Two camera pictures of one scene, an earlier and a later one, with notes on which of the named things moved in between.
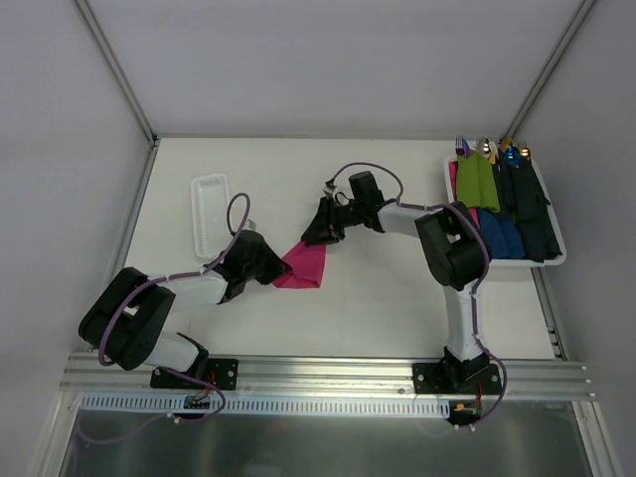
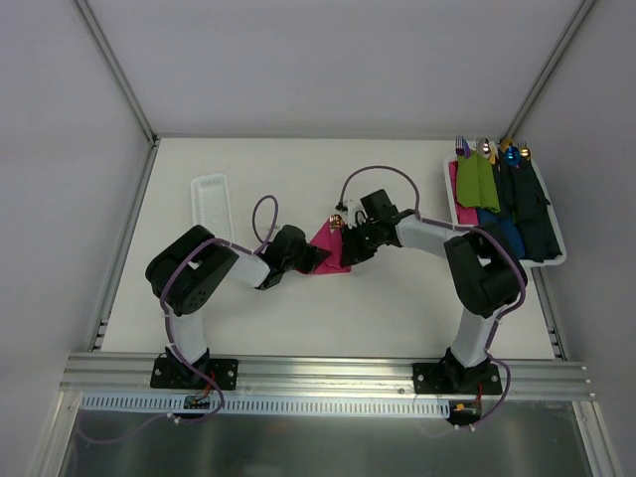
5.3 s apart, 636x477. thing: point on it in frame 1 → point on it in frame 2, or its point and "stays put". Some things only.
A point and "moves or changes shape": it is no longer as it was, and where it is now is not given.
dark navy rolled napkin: [506, 187] stays put
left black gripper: [265, 259] → [308, 253]
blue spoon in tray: [512, 155] stays put
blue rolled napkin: [502, 237] stays put
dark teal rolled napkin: [541, 240] stays put
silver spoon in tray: [484, 147] stays put
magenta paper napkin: [307, 262] moves or changes shape
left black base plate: [224, 373] stays put
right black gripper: [328, 219] → [356, 240]
